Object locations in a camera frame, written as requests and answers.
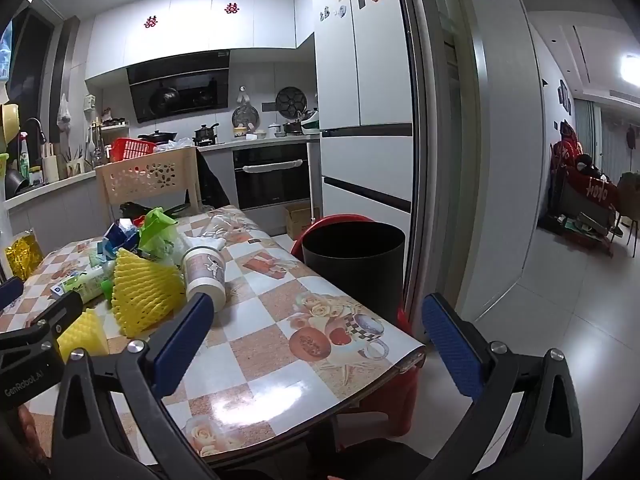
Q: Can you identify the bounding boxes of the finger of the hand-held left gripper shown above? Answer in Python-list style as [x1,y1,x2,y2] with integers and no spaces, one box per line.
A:
[0,276,25,312]
[27,290,84,348]

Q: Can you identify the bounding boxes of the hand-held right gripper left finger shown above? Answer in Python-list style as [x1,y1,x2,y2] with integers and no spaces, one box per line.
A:
[50,291,216,480]

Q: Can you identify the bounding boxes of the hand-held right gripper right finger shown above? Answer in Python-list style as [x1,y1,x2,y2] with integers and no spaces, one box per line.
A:
[421,292,584,480]

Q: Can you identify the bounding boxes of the wavy foam sponge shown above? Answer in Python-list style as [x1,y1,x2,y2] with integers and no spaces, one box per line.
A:
[56,308,110,361]

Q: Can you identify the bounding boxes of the light green bottle white cap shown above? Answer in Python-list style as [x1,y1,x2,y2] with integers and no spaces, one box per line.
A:
[52,266,117,304]

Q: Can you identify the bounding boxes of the yellow foam fruit net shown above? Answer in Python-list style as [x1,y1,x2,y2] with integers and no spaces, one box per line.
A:
[109,247,188,339]

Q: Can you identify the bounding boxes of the printed paper cup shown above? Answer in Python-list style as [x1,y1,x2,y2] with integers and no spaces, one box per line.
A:
[181,246,227,314]

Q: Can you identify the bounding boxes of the white tissue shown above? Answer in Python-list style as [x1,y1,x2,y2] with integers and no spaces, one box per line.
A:
[175,232,227,254]

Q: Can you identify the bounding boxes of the green plastic bag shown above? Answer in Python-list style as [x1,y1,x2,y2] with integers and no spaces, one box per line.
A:
[137,207,180,257]

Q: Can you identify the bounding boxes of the clear plastic wrapper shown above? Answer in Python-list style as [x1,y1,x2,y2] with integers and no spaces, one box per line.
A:
[199,209,252,242]

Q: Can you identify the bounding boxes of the black round trash bin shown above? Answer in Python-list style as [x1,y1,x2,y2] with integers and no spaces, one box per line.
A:
[301,221,407,328]

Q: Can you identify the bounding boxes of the gold foil packet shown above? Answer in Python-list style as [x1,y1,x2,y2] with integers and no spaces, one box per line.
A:
[4,230,45,282]

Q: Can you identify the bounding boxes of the red plastic stool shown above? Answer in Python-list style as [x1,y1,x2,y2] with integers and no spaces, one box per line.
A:
[290,214,427,437]

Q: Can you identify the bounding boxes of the crumpled blue packet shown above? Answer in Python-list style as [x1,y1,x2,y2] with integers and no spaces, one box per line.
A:
[102,220,139,257]

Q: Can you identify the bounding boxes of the knife block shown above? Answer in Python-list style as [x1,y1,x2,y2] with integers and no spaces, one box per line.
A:
[42,142,61,184]

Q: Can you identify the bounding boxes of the cardboard box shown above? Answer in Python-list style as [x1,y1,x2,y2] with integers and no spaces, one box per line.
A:
[285,203,314,240]

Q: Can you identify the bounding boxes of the beige perforated plastic chair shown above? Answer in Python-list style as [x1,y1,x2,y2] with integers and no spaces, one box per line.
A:
[95,146,203,221]

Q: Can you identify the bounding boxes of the black kitchen faucet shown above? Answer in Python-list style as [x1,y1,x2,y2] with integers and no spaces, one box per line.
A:
[22,117,48,161]

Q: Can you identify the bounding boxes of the yellow plastic basin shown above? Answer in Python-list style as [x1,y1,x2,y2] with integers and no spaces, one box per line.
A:
[0,102,21,147]

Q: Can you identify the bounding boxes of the black built-in oven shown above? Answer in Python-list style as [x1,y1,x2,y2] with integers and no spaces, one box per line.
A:
[232,142,311,211]

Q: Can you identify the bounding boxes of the red plastic basket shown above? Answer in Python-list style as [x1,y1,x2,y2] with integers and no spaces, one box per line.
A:
[110,137,157,163]

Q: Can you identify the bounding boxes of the red stroller clutter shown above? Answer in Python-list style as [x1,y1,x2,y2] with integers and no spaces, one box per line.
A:
[537,120,622,257]

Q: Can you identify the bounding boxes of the round hanging tray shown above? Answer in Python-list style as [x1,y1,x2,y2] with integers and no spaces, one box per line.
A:
[231,105,260,131]

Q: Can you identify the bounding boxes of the dining chair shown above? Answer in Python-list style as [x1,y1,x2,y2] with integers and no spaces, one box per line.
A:
[615,172,640,242]

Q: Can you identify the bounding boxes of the black range hood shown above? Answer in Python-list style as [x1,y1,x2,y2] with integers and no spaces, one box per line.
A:
[126,50,231,125]

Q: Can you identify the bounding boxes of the round hanging pan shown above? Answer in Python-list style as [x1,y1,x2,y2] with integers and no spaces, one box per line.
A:
[276,86,306,116]

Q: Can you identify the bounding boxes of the grey curtain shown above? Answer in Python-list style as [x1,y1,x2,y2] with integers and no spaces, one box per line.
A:
[574,99,640,182]

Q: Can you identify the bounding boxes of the white refrigerator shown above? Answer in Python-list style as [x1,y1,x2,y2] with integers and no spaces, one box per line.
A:
[310,0,416,242]

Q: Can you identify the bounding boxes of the ceiling light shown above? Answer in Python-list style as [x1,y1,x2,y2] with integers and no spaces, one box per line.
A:
[620,54,640,87]

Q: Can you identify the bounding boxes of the grey sliding door frame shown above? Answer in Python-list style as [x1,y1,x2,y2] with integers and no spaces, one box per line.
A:
[392,0,546,324]

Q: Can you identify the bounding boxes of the white wall cabinets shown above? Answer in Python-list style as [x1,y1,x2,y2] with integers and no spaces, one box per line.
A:
[85,0,316,82]

